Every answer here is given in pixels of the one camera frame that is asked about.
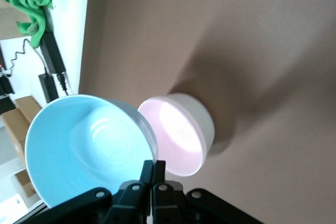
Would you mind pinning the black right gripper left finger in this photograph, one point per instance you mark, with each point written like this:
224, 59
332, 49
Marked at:
131, 203

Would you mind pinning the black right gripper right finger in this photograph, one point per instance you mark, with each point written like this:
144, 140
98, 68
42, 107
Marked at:
165, 203

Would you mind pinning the pink bowl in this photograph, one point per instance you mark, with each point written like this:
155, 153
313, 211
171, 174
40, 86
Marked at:
178, 140

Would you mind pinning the light blue bowl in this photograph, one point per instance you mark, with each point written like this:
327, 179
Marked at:
86, 142

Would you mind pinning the white bowl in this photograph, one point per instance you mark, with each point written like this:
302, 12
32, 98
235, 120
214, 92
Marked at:
202, 119

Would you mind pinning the small cardboard box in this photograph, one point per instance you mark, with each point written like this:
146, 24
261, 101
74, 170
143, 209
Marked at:
25, 184

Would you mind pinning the large cardboard box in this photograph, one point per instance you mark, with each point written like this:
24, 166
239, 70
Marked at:
18, 127

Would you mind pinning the short black power adapter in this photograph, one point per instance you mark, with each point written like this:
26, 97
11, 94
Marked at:
47, 87

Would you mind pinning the long black power adapter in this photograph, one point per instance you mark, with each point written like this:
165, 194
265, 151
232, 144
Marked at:
52, 53

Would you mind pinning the brown table cover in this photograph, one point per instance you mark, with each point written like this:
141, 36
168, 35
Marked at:
262, 24

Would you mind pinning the green cloth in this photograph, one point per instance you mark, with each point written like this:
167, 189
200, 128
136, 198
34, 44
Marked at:
34, 3

